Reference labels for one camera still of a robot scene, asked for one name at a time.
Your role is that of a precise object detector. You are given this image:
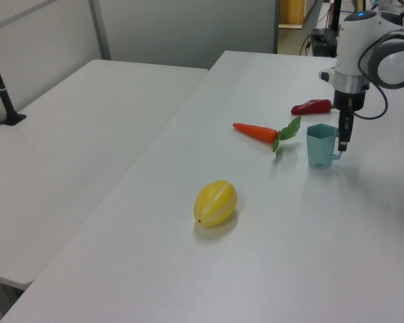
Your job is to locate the red toy chili pepper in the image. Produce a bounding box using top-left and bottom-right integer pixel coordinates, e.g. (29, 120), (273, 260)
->
(291, 98), (337, 116)

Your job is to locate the red and black cable bundle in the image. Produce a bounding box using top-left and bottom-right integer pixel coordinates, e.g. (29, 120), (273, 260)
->
(300, 33), (316, 57)

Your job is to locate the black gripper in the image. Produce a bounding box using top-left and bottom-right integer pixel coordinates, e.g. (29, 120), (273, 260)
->
(333, 88), (367, 152)

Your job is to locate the black background pole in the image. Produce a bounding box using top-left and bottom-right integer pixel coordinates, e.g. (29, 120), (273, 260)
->
(330, 0), (343, 34)

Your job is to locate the black equipment box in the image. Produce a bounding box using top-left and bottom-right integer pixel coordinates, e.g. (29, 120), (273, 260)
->
(311, 28), (339, 57)

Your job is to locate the teal hexagonal plastic mug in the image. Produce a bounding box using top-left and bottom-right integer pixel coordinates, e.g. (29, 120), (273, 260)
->
(305, 123), (343, 169)

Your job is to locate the black camera stand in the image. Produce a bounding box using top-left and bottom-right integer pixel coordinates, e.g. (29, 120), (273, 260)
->
(0, 33), (27, 126)

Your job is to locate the light wooden door panel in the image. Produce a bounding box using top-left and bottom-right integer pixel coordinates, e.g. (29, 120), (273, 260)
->
(278, 0), (306, 30)

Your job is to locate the yellow striped toy melon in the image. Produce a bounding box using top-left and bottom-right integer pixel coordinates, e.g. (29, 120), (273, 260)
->
(193, 180), (238, 228)

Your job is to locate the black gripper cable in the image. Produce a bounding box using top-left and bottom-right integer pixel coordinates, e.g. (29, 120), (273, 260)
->
(352, 29), (404, 120)

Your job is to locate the grey metal partition post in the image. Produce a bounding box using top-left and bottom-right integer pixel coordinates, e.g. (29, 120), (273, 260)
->
(89, 0), (112, 61)

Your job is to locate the orange toy carrot with leaves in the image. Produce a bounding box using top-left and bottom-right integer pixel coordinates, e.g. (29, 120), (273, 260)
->
(234, 116), (302, 155)

